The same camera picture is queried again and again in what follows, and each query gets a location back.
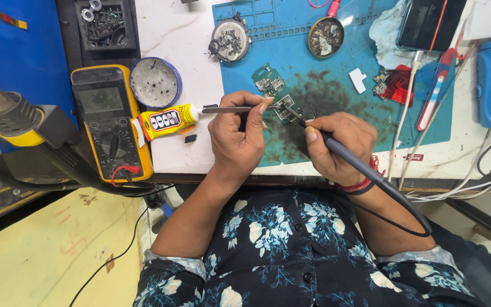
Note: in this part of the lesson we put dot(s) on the person's right hand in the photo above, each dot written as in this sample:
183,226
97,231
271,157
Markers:
347,145

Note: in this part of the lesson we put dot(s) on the person's left hand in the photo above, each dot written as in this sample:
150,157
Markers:
232,140

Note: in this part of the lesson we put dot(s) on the grey soldering iron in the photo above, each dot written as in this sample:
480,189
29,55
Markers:
350,157

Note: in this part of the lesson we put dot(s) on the silver metal tweezers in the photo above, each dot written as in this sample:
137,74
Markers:
224,109

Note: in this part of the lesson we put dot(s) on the small black cap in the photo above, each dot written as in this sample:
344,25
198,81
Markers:
190,138

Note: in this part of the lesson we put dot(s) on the white plastic piece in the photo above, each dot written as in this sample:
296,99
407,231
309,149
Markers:
357,80

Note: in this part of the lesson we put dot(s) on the blue silicone work mat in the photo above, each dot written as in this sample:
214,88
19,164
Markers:
313,85

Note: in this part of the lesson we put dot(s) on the yellow glue tube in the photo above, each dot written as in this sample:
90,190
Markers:
166,121

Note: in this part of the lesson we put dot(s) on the green circuit board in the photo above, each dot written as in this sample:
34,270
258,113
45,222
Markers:
269,81

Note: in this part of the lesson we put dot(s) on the red circuit board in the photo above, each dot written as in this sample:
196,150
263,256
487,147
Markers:
397,85

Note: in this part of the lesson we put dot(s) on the blue round tin lid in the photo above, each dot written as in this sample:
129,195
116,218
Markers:
155,83

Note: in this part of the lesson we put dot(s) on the round metal parts container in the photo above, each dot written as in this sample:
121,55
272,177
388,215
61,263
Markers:
229,40

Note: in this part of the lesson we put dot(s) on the red and white toothbrush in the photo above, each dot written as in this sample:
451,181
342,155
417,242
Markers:
435,91

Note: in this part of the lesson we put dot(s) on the red multimeter probe plug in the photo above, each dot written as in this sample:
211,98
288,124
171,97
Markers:
128,169

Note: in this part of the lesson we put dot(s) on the round tin of flux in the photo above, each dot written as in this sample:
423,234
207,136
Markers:
325,38

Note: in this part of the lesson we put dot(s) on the white and blue cloth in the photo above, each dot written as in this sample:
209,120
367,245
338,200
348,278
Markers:
384,38

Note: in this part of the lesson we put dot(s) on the dark floral shirt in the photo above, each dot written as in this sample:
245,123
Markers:
288,256

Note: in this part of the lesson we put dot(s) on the yellow digital multimeter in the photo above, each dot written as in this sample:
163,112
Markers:
107,123

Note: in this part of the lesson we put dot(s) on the black smartphone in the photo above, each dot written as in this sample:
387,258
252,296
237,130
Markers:
426,23

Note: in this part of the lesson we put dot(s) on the black tray of screws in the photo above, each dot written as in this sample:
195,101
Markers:
105,25

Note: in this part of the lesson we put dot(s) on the dark blue trousers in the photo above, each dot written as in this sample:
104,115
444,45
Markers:
480,260

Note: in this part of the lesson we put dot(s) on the hot air gun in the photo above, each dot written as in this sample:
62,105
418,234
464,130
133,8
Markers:
11,115

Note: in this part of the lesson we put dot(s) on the blue rework station box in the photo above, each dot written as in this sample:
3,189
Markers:
28,47

